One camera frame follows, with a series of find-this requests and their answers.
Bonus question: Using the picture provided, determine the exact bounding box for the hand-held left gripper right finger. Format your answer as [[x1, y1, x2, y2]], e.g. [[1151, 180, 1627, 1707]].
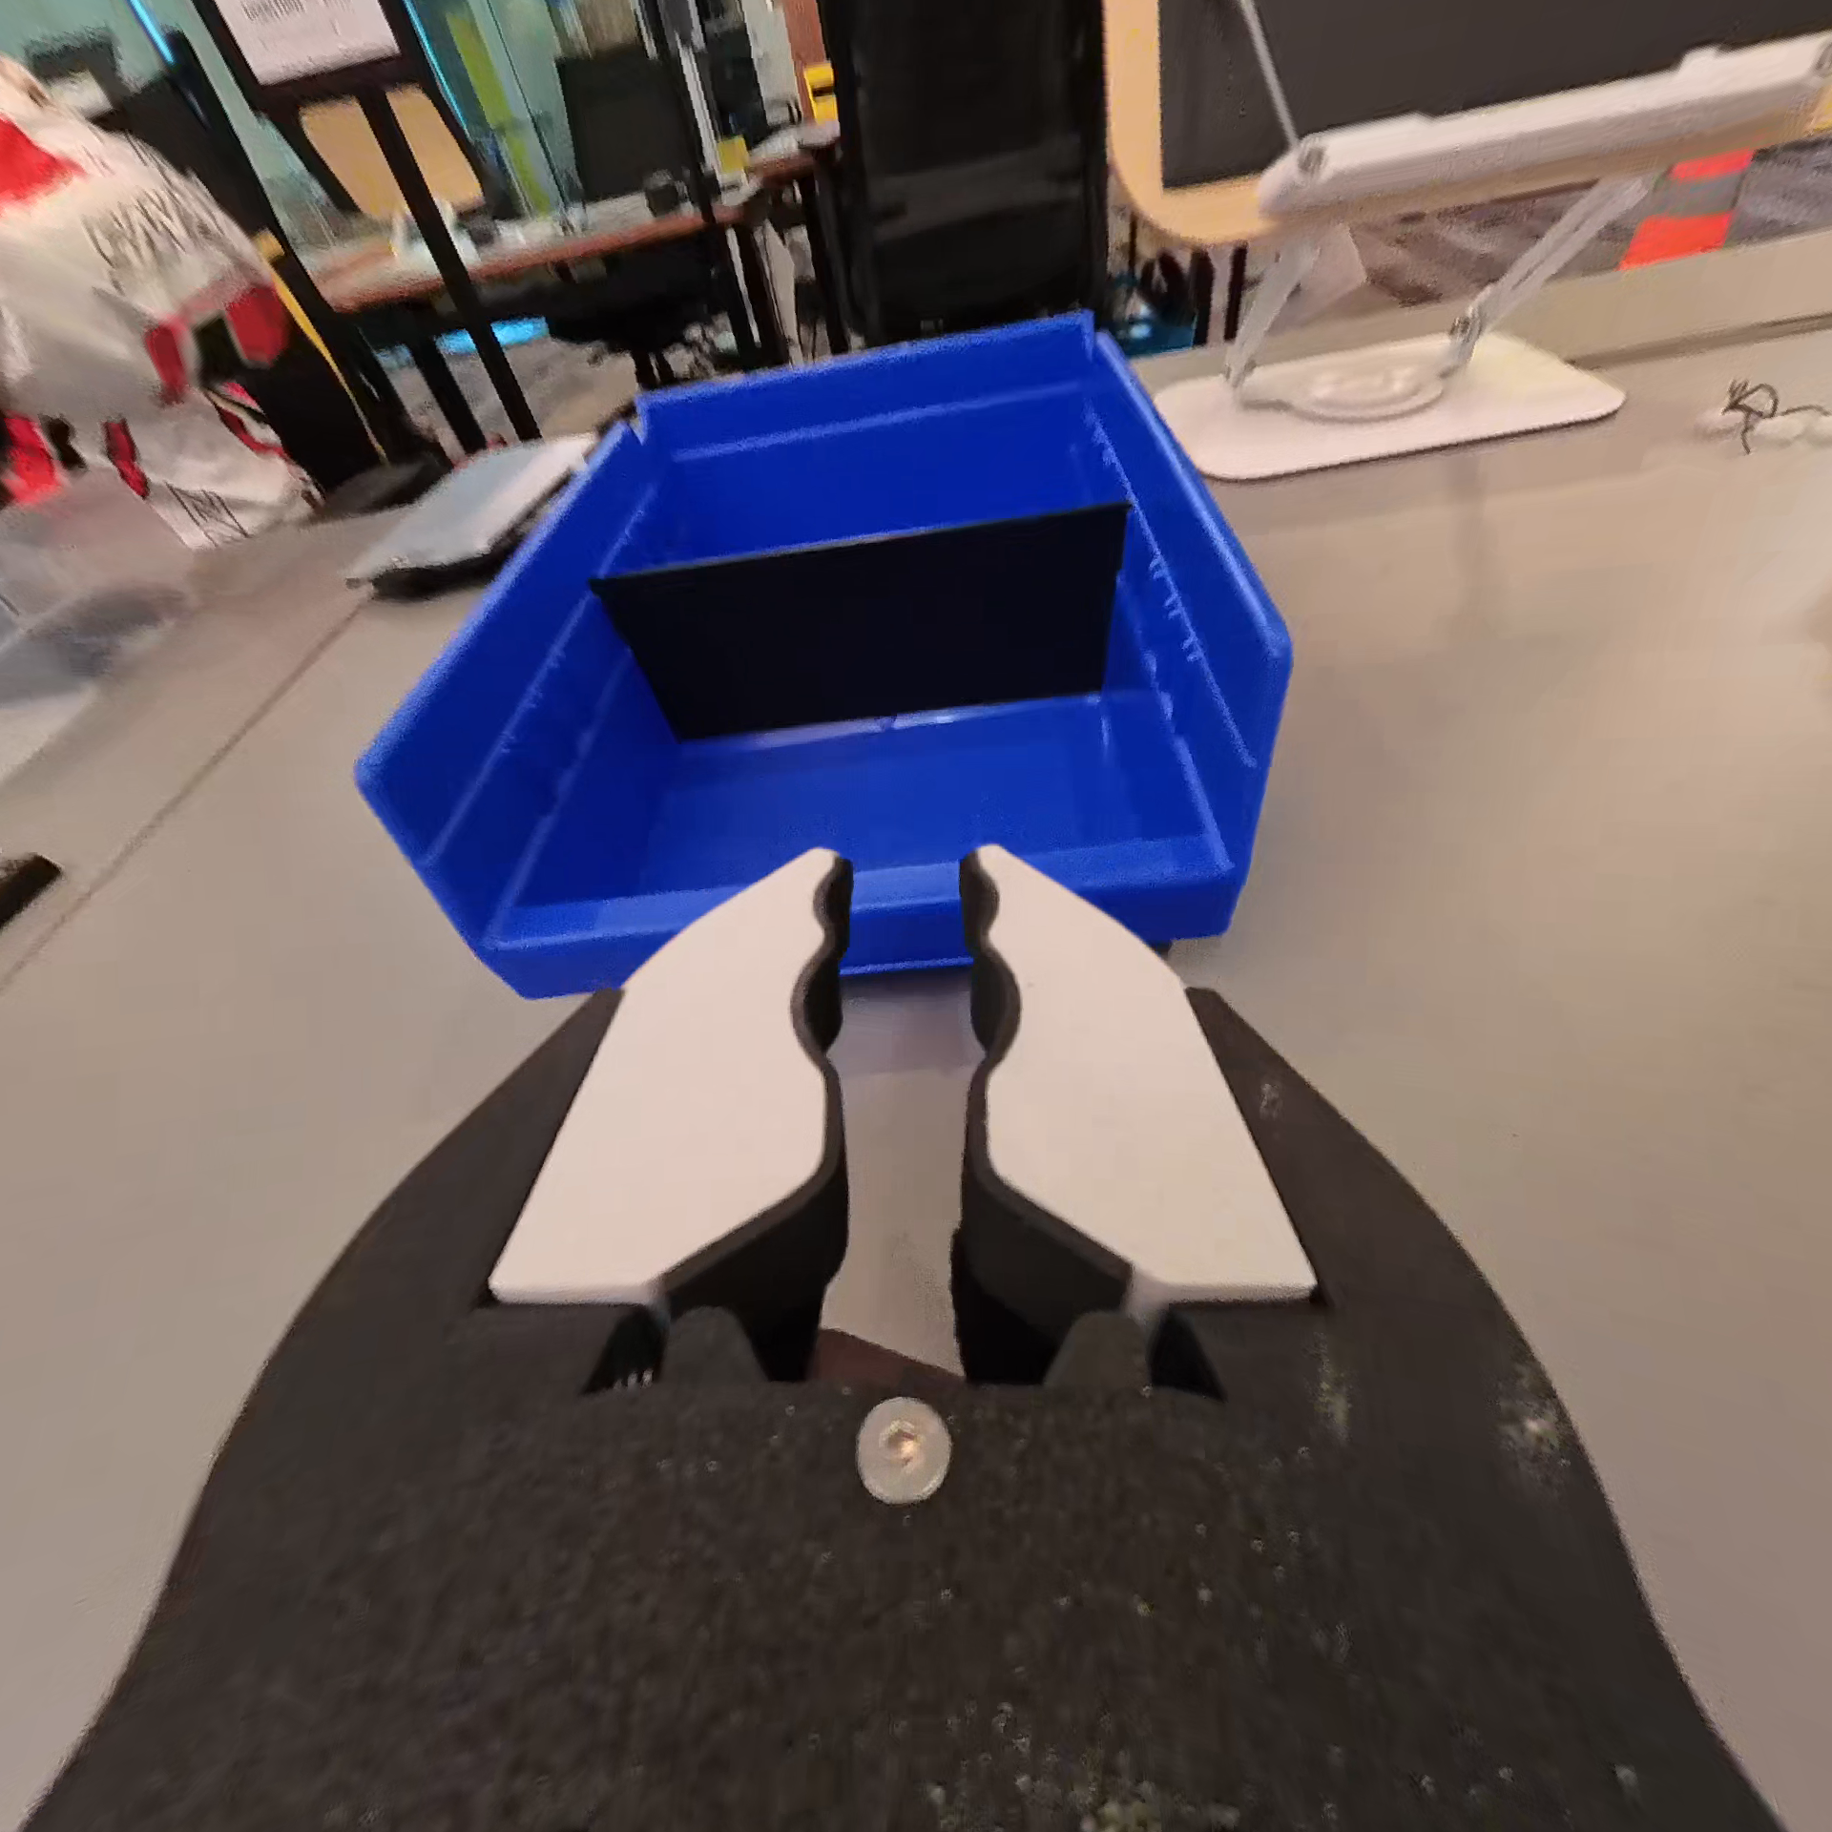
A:
[[947, 841, 1323, 1382]]

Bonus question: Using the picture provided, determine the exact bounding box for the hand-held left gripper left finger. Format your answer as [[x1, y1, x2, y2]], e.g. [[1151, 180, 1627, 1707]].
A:
[[488, 846, 855, 1379]]

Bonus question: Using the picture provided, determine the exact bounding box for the blue storage bin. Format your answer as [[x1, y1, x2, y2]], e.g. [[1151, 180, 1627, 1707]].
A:
[[356, 312, 1293, 999]]

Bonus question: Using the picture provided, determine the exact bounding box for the grey desk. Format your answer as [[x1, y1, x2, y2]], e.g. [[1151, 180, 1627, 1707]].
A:
[[0, 264, 1832, 1832]]

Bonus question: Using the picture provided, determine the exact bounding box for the black divider of blue bin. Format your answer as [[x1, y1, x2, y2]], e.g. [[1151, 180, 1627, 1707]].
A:
[[592, 501, 1136, 742]]

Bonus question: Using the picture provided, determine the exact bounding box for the grey pouch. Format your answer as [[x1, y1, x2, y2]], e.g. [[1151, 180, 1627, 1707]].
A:
[[343, 432, 600, 596]]

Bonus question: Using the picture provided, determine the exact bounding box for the white stand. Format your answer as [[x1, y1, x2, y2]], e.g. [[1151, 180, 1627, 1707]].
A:
[[1154, 33, 1832, 480]]

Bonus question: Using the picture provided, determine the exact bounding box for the brown table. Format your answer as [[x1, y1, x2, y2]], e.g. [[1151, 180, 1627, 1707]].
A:
[[309, 120, 849, 319]]

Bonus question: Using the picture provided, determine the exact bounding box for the black sign stand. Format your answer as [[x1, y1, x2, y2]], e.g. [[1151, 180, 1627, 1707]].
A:
[[186, 0, 547, 447]]

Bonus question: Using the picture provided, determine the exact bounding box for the black-white tag sign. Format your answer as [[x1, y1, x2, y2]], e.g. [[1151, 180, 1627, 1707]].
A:
[[216, 0, 401, 85]]

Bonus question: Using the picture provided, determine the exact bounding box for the small black wire scrap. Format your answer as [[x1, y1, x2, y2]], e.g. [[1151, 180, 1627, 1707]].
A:
[[1702, 380, 1832, 457]]

